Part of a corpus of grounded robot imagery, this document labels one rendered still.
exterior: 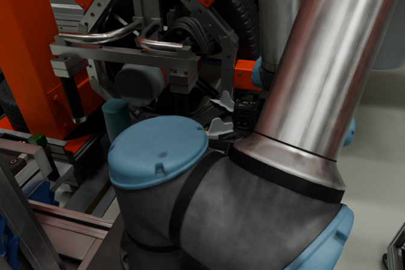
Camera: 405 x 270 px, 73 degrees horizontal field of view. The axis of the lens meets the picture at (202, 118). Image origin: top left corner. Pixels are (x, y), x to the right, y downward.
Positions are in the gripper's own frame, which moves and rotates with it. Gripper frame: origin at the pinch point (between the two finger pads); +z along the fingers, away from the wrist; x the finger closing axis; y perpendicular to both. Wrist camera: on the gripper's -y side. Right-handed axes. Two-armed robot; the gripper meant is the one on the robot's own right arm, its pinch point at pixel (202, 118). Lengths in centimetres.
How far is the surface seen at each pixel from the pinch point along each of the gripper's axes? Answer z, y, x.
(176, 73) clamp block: 6.2, 12.3, -0.2
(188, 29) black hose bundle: 5.4, 20.1, -8.8
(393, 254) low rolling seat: -74, -69, -17
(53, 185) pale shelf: 57, -37, 7
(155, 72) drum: 17.2, 5.8, -11.3
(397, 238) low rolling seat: -74, -65, -21
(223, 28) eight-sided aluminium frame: -0.8, 16.2, -21.8
